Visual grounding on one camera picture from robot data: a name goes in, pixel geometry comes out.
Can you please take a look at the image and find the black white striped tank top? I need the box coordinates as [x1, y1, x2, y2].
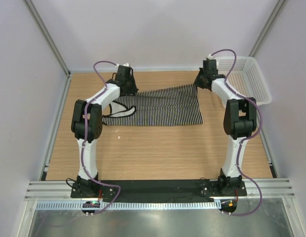
[102, 84, 203, 126]

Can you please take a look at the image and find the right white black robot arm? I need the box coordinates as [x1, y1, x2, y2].
[194, 58, 257, 196]

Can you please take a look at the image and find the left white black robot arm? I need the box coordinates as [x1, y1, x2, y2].
[71, 63, 138, 198]

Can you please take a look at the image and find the white plastic basket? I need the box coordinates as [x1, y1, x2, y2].
[216, 56, 272, 106]

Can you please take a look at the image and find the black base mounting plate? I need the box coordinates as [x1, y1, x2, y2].
[71, 178, 247, 198]

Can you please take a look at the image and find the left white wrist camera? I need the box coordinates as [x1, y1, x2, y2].
[115, 63, 130, 68]

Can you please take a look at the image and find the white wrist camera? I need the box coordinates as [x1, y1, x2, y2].
[207, 54, 219, 71]
[115, 63, 130, 68]

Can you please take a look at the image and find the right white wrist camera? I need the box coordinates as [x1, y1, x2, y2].
[207, 54, 219, 71]

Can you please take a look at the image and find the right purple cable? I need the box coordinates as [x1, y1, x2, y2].
[209, 48, 263, 218]

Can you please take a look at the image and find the purple cable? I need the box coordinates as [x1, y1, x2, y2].
[82, 60, 122, 214]
[209, 48, 263, 218]

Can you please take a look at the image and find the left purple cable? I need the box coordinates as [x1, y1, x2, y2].
[82, 60, 122, 214]

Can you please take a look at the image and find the right aluminium frame post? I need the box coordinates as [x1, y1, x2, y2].
[249, 0, 288, 57]

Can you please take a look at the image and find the aluminium frame post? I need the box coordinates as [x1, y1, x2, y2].
[249, 0, 288, 57]
[23, 0, 71, 77]

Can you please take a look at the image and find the left aluminium frame post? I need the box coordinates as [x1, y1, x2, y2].
[23, 0, 71, 77]

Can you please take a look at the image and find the slotted white cable duct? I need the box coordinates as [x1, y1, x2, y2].
[36, 200, 221, 211]

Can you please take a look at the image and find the aluminium front rail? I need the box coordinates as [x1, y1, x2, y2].
[25, 178, 295, 200]

